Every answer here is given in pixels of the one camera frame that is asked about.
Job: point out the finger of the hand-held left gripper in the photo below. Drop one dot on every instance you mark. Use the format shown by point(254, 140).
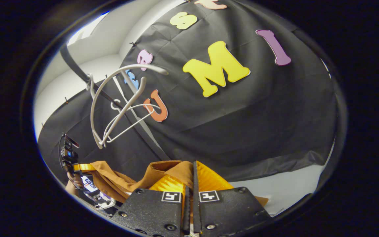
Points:
point(84, 167)

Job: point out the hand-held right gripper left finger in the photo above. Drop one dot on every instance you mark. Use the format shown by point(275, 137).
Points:
point(153, 210)

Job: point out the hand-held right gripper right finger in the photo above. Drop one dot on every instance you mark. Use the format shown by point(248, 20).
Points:
point(196, 204)

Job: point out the brown shirt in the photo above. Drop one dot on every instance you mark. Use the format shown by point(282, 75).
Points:
point(120, 184)

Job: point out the thick white clothes hanger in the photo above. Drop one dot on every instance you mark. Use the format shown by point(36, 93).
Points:
point(124, 108)

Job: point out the thin white clothes hanger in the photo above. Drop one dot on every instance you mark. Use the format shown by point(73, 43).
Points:
point(143, 105)

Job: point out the black backdrop cloth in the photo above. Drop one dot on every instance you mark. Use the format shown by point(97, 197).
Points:
point(242, 115)

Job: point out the ceiling light panel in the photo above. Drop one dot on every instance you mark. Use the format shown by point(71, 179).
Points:
point(84, 33)

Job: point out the black clothes rail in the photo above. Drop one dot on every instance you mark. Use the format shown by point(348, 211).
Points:
point(74, 65)

